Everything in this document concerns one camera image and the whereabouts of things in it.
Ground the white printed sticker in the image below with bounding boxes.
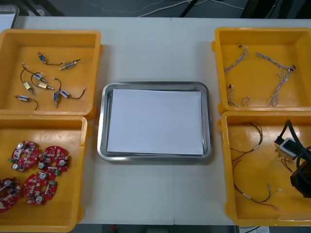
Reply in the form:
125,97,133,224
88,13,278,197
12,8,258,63
239,226,269,233

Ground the yellow-orange plastic bin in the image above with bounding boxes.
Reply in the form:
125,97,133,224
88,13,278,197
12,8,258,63
0,115,93,233
210,26,311,115
217,111,311,228
0,28,104,121

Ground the blue label metal solenoid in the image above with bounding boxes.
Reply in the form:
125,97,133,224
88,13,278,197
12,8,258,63
14,94,39,111

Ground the red-black wire harness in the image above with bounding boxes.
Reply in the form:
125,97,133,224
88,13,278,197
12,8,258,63
232,160,284,211
229,122,263,162

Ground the steel tray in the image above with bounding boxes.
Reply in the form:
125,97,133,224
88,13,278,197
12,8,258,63
0,4,20,31
96,81,211,165

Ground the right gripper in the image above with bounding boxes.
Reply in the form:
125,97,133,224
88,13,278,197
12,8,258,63
290,159,311,199

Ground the white floor cable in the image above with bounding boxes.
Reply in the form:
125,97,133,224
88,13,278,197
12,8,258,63
137,0,245,17

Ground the white paper sheet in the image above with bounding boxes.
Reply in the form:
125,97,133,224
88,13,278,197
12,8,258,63
106,88,204,156

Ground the black stand leg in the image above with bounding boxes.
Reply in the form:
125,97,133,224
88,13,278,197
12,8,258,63
181,0,200,17

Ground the round red circuit board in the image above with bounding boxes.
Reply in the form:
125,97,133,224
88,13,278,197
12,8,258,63
37,145,71,173
0,177,22,214
22,170,59,206
11,140,40,172

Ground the pile of metal solenoids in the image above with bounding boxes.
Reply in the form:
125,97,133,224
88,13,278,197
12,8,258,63
31,51,87,109

